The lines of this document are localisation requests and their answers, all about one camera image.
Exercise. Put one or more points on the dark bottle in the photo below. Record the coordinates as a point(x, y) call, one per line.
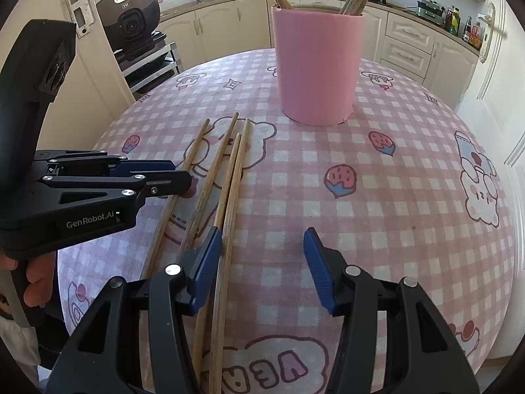
point(466, 28)

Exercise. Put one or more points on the black round cooker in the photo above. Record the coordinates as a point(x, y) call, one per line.
point(131, 20)

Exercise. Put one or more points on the pink checked tablecloth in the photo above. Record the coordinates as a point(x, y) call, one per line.
point(389, 213)

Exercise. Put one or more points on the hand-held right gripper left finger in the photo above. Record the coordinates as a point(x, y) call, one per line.
point(205, 271)

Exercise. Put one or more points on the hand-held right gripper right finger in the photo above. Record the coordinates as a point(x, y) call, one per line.
point(322, 271)

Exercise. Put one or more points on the cream lower kitchen cabinets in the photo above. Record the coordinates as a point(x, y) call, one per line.
point(221, 24)

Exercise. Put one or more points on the green cooking appliance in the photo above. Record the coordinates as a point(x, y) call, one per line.
point(430, 10)

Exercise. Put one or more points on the light wooden chopstick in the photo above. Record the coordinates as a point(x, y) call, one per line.
point(221, 152)
point(197, 143)
point(231, 234)
point(230, 172)

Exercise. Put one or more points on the person's left hand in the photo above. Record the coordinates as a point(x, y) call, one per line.
point(39, 279)

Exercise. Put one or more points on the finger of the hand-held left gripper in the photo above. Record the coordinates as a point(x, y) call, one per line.
point(168, 182)
point(143, 166)

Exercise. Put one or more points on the green bottle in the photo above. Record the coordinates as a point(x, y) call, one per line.
point(453, 22)

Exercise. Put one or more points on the pink cup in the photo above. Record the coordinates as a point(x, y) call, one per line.
point(316, 65)

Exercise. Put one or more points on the white metal rack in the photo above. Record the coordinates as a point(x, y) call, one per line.
point(151, 67)

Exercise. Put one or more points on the metal lock plate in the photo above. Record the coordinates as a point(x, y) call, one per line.
point(78, 8)

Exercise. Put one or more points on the white garment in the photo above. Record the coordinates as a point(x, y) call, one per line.
point(18, 349)

